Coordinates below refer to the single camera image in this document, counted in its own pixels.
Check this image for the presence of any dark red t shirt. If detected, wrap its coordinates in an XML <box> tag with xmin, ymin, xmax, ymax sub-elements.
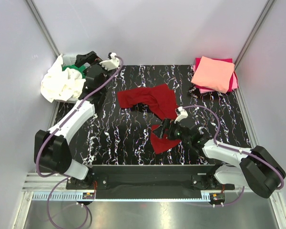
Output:
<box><xmin>117</xmin><ymin>84</ymin><xmax>181</xmax><ymax>154</ymax></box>

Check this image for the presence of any white t shirt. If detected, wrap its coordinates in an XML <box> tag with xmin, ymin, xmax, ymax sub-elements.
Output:
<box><xmin>40</xmin><ymin>55</ymin><xmax>85</xmax><ymax>103</ymax></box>

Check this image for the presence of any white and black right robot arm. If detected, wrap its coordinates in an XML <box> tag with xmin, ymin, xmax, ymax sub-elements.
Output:
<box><xmin>152</xmin><ymin>119</ymin><xmax>286</xmax><ymax>198</ymax></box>

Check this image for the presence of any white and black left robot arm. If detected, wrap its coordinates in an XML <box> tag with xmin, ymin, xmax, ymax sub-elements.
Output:
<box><xmin>34</xmin><ymin>51</ymin><xmax>110</xmax><ymax>180</ymax></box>

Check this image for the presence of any green t shirt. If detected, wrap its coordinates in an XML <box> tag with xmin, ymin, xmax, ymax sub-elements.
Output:
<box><xmin>62</xmin><ymin>65</ymin><xmax>86</xmax><ymax>74</ymax></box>

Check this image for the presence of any white plastic laundry basket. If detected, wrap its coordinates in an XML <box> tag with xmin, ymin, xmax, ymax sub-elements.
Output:
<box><xmin>62</xmin><ymin>54</ymin><xmax>76</xmax><ymax>67</ymax></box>

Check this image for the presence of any folded salmon t shirt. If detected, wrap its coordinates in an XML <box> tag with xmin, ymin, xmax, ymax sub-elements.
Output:
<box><xmin>191</xmin><ymin>56</ymin><xmax>237</xmax><ymax>93</ymax></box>

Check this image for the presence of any folded crimson t shirt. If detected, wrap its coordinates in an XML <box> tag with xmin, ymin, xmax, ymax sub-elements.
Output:
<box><xmin>195</xmin><ymin>58</ymin><xmax>233</xmax><ymax>70</ymax></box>

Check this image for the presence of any folded pink t shirt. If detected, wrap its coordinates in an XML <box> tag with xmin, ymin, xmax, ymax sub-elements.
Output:
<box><xmin>191</xmin><ymin>62</ymin><xmax>238</xmax><ymax>94</ymax></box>

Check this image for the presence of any left orange connector board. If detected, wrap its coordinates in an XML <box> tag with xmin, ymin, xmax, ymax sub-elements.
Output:
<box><xmin>82</xmin><ymin>192</ymin><xmax>95</xmax><ymax>199</ymax></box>

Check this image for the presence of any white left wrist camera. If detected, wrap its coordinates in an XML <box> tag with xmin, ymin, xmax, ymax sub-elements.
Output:
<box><xmin>99</xmin><ymin>52</ymin><xmax>120</xmax><ymax>71</ymax></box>

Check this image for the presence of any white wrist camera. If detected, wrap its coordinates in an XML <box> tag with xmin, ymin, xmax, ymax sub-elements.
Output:
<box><xmin>99</xmin><ymin>52</ymin><xmax>120</xmax><ymax>71</ymax></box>
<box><xmin>174</xmin><ymin>106</ymin><xmax>188</xmax><ymax>123</ymax></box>

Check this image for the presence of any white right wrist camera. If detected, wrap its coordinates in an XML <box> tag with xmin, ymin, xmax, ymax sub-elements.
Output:
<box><xmin>174</xmin><ymin>106</ymin><xmax>188</xmax><ymax>123</ymax></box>

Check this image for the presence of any left corner aluminium post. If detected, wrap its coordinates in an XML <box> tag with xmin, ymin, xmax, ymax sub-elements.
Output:
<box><xmin>25</xmin><ymin>0</ymin><xmax>61</xmax><ymax>57</ymax></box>

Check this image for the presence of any corner aluminium post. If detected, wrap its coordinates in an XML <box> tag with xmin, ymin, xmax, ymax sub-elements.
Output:
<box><xmin>235</xmin><ymin>0</ymin><xmax>276</xmax><ymax>69</ymax></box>
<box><xmin>25</xmin><ymin>0</ymin><xmax>61</xmax><ymax>57</ymax></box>

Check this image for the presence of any white slotted cable duct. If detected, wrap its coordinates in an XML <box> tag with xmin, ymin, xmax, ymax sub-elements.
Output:
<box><xmin>32</xmin><ymin>190</ymin><xmax>212</xmax><ymax>202</ymax></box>

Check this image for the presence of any right corner aluminium post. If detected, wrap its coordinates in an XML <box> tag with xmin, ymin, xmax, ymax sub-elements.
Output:
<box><xmin>235</xmin><ymin>0</ymin><xmax>276</xmax><ymax>69</ymax></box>

